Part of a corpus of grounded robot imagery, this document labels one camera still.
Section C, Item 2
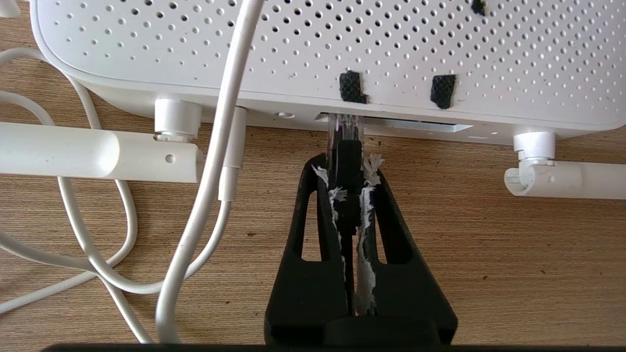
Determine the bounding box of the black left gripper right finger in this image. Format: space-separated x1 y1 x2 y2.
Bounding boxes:
355 155 459 345

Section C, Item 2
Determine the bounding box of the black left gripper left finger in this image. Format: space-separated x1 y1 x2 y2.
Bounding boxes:
264 154 350 345

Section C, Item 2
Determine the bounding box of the small black connector front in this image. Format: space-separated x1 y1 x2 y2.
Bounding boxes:
326 113 366 235

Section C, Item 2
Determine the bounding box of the thin white power cable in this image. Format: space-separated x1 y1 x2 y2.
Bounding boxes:
0 0 266 344

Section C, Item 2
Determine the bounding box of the white wifi router with antennas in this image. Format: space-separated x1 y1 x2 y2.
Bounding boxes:
0 0 626 200

